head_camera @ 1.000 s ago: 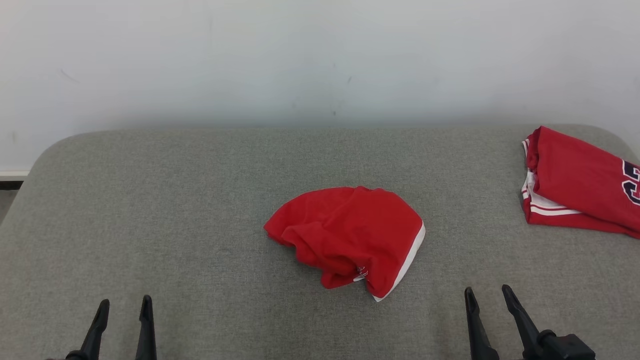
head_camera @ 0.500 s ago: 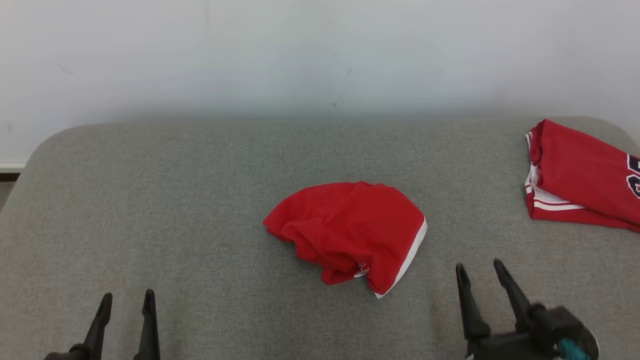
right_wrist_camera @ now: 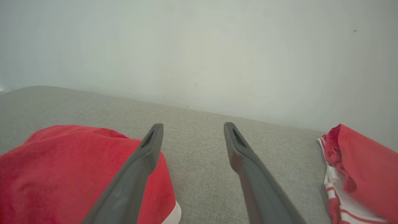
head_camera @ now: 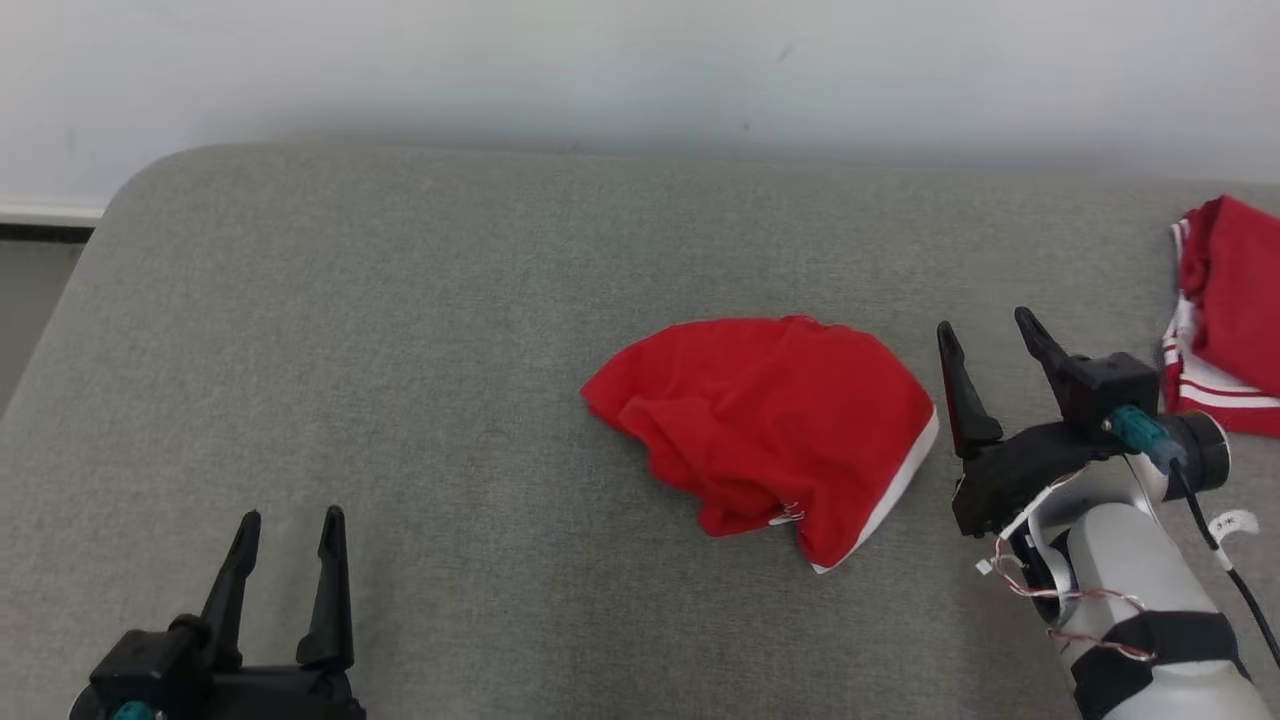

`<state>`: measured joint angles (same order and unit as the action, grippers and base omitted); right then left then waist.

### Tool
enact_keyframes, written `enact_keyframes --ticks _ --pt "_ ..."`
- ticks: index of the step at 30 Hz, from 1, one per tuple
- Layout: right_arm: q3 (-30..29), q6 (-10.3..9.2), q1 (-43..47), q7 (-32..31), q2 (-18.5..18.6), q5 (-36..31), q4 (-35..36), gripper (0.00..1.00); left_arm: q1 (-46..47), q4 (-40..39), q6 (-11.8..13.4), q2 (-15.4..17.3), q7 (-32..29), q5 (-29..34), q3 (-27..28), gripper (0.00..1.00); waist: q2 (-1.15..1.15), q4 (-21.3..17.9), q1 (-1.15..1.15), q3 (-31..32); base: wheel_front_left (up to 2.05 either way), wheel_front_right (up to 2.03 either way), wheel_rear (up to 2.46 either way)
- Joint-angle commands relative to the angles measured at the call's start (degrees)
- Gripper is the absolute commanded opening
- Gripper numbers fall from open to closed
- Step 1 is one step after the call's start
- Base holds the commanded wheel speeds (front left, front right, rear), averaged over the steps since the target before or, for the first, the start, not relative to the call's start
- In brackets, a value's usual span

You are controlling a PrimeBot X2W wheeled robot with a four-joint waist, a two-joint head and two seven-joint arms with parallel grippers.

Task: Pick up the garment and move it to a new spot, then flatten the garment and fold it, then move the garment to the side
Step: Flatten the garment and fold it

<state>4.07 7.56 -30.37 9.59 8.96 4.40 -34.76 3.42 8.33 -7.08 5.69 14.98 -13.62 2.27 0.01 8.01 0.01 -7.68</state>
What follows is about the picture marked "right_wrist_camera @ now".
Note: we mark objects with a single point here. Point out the red and white striped jersey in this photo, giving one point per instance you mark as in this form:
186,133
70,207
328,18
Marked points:
367,168

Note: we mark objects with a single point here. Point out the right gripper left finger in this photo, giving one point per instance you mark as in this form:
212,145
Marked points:
130,193

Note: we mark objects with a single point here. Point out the red garment with lettering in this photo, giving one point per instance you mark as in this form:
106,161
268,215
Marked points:
62,174

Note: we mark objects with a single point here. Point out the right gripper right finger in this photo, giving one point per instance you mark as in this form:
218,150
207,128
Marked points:
261,196

